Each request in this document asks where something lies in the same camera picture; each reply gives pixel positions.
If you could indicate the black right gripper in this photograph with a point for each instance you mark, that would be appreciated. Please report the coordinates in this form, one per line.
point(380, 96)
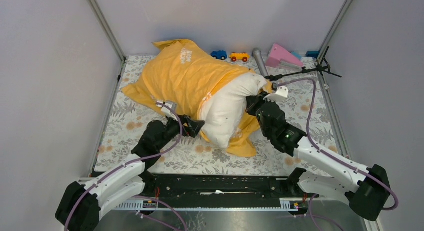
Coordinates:
point(254, 101)

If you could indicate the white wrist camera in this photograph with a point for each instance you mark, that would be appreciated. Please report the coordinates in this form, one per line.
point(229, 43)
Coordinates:
point(168, 108)
point(279, 94)

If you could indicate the black mini tripod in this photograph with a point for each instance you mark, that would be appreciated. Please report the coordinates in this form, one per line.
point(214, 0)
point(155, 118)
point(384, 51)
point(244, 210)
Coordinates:
point(322, 66)

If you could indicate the white pillow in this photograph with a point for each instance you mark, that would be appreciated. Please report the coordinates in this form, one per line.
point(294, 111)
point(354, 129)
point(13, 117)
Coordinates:
point(224, 110)

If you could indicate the teal block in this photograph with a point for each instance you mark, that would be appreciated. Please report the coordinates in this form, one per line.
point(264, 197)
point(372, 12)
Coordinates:
point(297, 55)

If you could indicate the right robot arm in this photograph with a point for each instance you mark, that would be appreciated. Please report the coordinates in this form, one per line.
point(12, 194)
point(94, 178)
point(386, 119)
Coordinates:
point(364, 189)

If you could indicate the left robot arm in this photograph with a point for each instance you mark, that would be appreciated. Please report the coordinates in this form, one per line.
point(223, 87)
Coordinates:
point(83, 205)

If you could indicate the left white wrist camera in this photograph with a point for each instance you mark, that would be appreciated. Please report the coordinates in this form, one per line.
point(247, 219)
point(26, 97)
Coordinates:
point(168, 108)

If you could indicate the blue toy car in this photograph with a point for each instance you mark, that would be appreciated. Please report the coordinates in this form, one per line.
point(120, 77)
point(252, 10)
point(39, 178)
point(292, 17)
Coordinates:
point(219, 54)

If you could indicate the grey metal cylinder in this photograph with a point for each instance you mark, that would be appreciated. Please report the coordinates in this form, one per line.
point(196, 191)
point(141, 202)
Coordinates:
point(257, 55)

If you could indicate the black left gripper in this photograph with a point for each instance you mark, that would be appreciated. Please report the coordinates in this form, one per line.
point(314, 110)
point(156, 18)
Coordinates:
point(193, 126)

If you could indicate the yellow toy car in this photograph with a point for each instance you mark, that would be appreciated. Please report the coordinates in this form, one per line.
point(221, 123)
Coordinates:
point(242, 56)

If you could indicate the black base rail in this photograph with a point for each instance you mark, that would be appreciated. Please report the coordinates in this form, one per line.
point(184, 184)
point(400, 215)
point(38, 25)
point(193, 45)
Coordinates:
point(149, 191)

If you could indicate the pink wedge block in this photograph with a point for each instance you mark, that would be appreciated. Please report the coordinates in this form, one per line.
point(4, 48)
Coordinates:
point(279, 57)

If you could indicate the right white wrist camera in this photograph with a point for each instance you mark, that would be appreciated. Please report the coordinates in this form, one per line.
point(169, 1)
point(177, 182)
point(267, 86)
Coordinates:
point(279, 94)

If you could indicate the floral table mat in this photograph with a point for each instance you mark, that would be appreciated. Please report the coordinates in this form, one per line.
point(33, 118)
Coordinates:
point(305, 108)

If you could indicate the yellow and blue pillowcase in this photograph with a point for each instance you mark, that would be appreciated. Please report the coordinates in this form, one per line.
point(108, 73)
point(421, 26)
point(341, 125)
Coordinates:
point(186, 75)

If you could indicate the blue block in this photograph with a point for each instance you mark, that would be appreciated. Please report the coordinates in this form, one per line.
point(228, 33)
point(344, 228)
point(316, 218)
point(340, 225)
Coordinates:
point(312, 54)

